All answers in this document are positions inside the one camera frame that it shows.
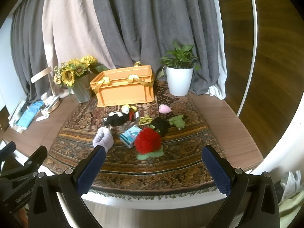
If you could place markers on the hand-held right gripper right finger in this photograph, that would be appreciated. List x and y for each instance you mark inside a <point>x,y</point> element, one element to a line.
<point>219,173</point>

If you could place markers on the pink egg-shaped toy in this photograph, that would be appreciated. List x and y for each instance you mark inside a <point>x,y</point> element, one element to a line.
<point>164,108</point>

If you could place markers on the light green cloth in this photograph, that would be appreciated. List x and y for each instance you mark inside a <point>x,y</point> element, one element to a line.
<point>292,206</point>

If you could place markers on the red fluffy plush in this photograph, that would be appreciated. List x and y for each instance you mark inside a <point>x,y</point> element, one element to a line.
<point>147,140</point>

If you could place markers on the blue tissue packet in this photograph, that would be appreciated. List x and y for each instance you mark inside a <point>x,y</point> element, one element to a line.
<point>129,135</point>

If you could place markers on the white desk lamp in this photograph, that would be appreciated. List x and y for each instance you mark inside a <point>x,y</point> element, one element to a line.
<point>51,109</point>

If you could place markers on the white plastic bag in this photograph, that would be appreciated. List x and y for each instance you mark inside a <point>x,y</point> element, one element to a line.
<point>291,182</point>

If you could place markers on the white curved frame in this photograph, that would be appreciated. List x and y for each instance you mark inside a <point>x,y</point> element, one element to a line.
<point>255,40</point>

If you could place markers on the white sheer curtain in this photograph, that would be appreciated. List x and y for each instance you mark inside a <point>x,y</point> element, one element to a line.
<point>219,90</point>

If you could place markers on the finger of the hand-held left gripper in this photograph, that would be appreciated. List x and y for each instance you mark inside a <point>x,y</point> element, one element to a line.
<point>8,148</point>
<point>35,156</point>

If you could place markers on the blue cloth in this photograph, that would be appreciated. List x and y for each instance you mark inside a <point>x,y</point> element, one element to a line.
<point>29,114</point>

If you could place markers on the patterned brown rug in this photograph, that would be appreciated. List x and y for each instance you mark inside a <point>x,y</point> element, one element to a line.
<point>166,161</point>

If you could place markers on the green frog plush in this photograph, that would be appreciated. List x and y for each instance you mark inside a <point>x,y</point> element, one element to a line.
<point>178,121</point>

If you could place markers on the green plant in white pot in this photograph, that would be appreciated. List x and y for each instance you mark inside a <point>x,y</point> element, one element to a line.
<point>179,80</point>

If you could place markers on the sunflower bouquet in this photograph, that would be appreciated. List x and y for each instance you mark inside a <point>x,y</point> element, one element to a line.
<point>68,76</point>

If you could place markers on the beige curtain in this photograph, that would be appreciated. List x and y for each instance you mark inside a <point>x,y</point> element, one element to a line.
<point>71,28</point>

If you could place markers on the grey curtain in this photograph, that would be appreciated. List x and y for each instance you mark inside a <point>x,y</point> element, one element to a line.
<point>154,28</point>
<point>26,52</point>

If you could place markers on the small white device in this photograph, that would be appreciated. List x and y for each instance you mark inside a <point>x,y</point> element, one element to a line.
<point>51,102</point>

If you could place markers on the black plush toy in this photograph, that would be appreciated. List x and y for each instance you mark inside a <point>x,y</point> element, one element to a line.
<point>159,124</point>

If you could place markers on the white flat box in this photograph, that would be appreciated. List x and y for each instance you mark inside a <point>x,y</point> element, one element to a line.
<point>13,114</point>

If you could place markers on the grey-green ribbed vase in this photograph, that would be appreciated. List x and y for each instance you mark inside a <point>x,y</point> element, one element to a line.
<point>82,92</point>

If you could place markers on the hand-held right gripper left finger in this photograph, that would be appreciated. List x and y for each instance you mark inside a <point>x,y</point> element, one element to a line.
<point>91,171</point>

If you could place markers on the orange storage box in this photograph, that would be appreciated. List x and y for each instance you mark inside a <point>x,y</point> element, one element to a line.
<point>123,92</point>

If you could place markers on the black and white mouse plush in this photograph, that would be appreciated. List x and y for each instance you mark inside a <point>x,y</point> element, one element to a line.
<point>116,120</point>

